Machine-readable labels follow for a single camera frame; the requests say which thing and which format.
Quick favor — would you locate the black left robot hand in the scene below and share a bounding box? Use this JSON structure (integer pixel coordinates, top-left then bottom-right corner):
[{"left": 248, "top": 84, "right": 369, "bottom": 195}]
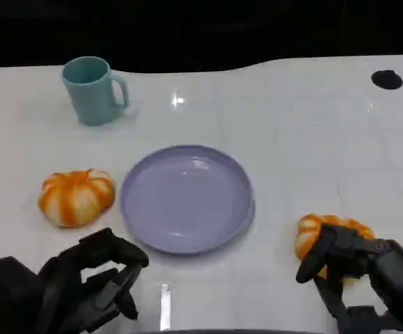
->
[{"left": 38, "top": 227, "right": 150, "bottom": 334}]

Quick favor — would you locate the orange and white toy bread roll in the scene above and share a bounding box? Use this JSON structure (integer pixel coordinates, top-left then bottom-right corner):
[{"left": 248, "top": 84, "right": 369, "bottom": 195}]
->
[
  {"left": 37, "top": 168, "right": 116, "bottom": 229},
  {"left": 293, "top": 214, "right": 376, "bottom": 288}
]

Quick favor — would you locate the pale green mug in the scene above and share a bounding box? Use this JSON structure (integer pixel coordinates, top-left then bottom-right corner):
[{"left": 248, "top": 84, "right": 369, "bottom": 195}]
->
[{"left": 61, "top": 56, "right": 130, "bottom": 127}]

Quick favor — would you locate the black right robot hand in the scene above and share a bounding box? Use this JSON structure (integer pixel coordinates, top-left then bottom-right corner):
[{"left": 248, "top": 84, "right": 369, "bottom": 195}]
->
[{"left": 295, "top": 222, "right": 403, "bottom": 334}]

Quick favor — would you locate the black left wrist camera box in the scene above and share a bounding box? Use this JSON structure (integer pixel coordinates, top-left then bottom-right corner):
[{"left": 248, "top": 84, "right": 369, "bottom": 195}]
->
[{"left": 0, "top": 256, "right": 42, "bottom": 334}]

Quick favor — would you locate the lilac plate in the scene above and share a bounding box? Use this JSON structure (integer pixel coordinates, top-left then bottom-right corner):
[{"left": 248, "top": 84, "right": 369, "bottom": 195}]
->
[{"left": 120, "top": 144, "right": 256, "bottom": 255}]

